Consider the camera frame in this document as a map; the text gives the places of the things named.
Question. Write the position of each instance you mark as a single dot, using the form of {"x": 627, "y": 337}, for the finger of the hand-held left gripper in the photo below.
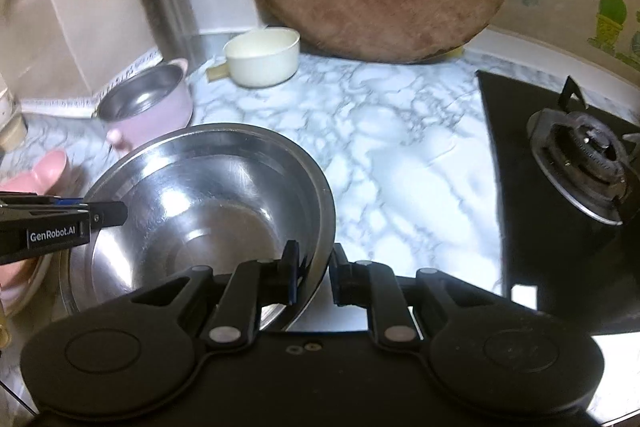
{"x": 107, "y": 213}
{"x": 60, "y": 201}

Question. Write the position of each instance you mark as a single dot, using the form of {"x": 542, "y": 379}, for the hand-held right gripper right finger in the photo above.
{"x": 342, "y": 279}

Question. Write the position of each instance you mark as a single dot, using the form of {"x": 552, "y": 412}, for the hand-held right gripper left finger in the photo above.
{"x": 292, "y": 277}

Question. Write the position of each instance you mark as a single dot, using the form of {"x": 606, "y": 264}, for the pink bear-shaped plate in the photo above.
{"x": 35, "y": 177}

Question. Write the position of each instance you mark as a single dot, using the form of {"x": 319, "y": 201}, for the stainless steel bowl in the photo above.
{"x": 200, "y": 207}

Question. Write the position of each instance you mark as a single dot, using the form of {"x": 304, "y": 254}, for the pink steel-lined cup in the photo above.
{"x": 150, "y": 102}

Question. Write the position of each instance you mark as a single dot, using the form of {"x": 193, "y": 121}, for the cream bowl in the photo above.
{"x": 262, "y": 57}

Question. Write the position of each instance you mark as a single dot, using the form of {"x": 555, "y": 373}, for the white patterned edge trim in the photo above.
{"x": 120, "y": 77}

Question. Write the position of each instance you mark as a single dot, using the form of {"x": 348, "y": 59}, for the small beige block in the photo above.
{"x": 216, "y": 69}

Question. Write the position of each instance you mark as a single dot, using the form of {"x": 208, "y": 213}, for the black gas stove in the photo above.
{"x": 550, "y": 232}

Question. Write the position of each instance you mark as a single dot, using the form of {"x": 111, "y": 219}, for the yellow plastic cutting board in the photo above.
{"x": 452, "y": 52}

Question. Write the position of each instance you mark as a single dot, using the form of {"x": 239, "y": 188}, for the gas stove burner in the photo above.
{"x": 585, "y": 162}

